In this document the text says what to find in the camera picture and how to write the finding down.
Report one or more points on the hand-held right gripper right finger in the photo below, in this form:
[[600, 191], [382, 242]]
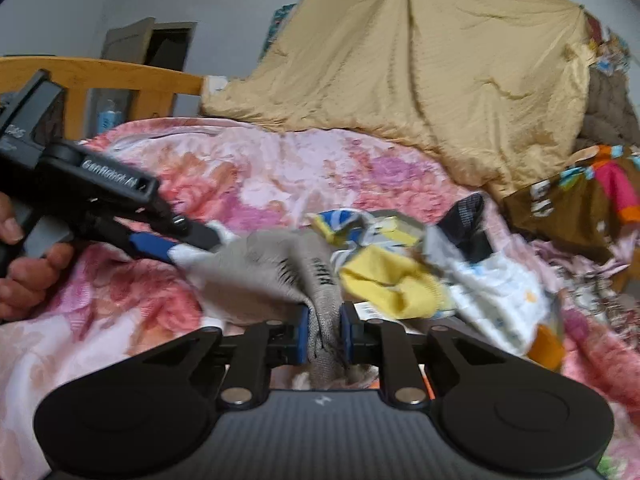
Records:
[[346, 335]]

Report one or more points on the pink floral bedsheet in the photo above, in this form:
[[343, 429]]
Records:
[[300, 170]]

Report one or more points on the white pillow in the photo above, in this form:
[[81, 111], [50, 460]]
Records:
[[214, 85]]

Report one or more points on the teal wall poster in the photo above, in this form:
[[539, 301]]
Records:
[[277, 27]]

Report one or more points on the cartoon picture board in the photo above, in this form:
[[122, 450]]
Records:
[[340, 222]]

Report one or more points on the pink garment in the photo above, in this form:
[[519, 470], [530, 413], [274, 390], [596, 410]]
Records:
[[627, 255]]

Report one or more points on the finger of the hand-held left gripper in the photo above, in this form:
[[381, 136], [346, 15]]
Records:
[[195, 232], [150, 246]]

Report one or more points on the person's left hand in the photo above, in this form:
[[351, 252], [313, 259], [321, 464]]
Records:
[[35, 280]]

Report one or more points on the yellow striped sock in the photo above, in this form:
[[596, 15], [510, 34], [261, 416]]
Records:
[[380, 275]]

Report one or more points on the grey sock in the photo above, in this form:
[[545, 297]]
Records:
[[270, 270]]

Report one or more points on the black sock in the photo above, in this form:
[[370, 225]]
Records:
[[465, 215]]

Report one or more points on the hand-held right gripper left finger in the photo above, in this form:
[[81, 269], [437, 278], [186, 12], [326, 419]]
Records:
[[302, 335]]

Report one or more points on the beige dotted blanket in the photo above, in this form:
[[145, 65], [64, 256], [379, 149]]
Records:
[[425, 60]]

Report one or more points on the brown colourful striped garment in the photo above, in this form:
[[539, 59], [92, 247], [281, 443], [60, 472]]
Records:
[[565, 205]]

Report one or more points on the light blue object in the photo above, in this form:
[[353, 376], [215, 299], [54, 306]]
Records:
[[107, 114]]

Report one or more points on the brown quilted jacket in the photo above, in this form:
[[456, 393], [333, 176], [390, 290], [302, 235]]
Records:
[[612, 110]]

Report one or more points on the cartoon wall poster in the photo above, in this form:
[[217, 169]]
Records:
[[607, 55]]

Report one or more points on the light blue printed cloth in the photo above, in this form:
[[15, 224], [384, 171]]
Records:
[[500, 290]]

